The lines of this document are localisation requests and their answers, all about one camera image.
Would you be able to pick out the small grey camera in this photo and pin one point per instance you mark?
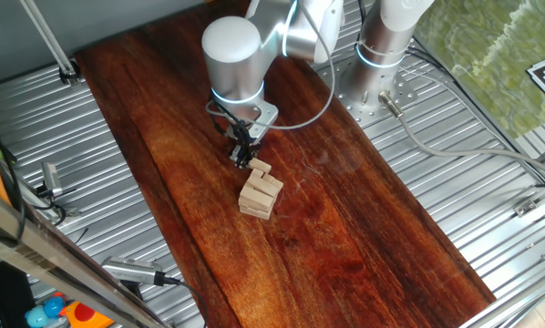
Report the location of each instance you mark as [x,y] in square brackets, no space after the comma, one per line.
[51,177]

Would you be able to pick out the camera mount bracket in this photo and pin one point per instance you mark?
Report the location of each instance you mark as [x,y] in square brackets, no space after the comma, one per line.
[131,288]

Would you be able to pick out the steel frame bar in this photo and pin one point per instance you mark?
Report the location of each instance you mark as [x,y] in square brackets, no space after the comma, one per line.
[49,255]

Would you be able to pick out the orange emergency stop box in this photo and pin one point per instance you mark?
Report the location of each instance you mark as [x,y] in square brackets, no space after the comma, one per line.
[85,314]

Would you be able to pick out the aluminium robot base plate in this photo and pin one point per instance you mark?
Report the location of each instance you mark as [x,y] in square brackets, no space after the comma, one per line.
[368,117]

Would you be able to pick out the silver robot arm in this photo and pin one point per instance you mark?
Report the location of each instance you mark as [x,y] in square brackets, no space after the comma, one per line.
[233,59]

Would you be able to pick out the silver ribbed camera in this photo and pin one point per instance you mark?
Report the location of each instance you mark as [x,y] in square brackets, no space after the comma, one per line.
[129,269]

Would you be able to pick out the light blue round toy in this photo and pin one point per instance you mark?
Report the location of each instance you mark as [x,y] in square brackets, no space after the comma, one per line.
[36,316]

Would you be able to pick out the pale wooden Jenga block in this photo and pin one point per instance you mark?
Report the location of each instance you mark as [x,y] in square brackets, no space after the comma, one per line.
[268,178]
[277,183]
[256,173]
[262,186]
[255,199]
[254,212]
[260,165]

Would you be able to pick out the aluminium corner bracket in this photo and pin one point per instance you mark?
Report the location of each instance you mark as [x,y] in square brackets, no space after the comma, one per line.
[525,207]

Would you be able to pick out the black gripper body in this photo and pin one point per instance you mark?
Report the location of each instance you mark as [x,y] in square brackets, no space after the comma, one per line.
[243,136]

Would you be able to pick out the black equipment case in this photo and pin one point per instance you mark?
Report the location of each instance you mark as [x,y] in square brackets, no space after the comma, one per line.
[3,296]

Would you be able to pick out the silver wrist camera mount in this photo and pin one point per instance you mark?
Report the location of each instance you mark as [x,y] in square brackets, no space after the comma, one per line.
[265,117]

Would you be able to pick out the aluminium stand pole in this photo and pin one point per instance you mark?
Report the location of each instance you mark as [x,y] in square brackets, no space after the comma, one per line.
[49,41]

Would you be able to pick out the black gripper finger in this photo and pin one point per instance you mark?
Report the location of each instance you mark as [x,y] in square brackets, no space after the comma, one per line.
[237,157]
[249,154]

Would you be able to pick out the dark red wooden board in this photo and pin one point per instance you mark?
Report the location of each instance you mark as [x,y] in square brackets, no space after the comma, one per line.
[322,228]

